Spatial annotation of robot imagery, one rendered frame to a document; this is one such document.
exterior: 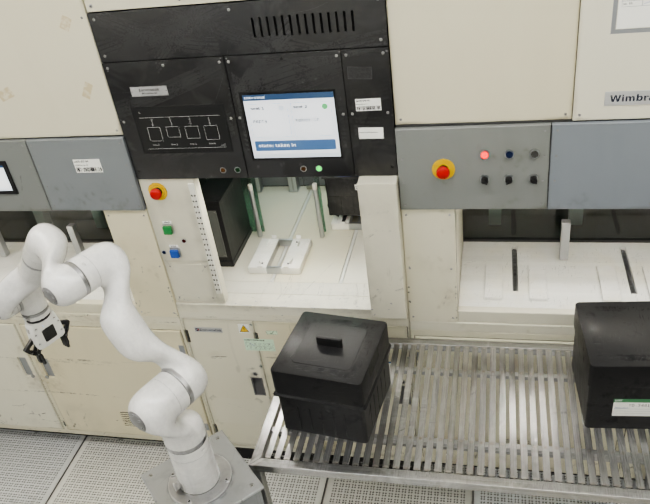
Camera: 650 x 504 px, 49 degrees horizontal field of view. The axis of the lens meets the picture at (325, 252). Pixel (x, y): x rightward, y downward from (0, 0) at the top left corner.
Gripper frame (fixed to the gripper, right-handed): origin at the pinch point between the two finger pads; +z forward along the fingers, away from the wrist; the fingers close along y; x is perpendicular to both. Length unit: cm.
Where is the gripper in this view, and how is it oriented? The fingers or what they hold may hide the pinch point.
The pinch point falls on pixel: (54, 351)
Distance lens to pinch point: 247.2
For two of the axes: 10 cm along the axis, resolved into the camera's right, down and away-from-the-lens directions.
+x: -8.0, -2.5, 5.5
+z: 1.3, 8.3, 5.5
